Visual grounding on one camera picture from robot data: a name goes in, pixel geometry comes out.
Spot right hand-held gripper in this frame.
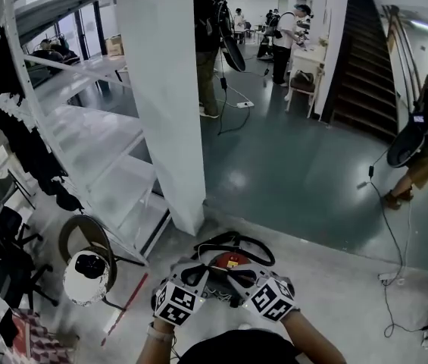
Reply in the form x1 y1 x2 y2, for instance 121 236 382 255
226 266 300 324

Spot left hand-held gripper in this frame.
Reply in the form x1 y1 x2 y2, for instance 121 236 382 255
151 258 210 328

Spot red and black vacuum cleaner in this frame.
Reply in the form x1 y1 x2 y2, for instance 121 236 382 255
194 249 271 307

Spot person's left forearm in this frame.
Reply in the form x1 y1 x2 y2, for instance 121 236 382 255
136 318 179 364

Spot person's right forearm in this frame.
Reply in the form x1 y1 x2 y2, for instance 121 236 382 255
281 309 348 364

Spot light wristband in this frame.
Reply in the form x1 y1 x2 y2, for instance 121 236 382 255
145 322 173 343

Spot person's black shirt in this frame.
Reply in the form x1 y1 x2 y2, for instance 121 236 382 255
175 328 302 364

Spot round stool with white seat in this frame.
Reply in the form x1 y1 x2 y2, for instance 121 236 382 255
58 213 128 312

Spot black cap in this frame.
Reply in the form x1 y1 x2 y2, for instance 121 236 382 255
73 252 108 280

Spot red patterned mat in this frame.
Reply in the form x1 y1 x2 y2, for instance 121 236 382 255
8 308 75 364

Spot black office chair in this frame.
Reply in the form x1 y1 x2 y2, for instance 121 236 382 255
0 187 60 320

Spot white metal shelf rack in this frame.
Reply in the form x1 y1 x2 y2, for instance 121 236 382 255
3 0 173 268

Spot black hanging clothes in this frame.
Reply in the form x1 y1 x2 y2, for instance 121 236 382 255
0 104 86 214

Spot white table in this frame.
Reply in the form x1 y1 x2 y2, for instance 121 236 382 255
284 45 327 120

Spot dark wooden staircase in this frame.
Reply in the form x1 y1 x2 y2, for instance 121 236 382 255
320 0 401 144

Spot cardboard box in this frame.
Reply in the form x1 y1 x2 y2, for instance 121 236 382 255
105 34 126 58

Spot stair handrail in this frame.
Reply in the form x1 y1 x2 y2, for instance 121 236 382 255
381 4 427 110

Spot thin black floor cable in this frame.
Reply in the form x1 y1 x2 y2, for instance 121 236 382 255
367 156 428 339

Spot black power cable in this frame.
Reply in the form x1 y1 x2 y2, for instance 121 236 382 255
216 49 253 137

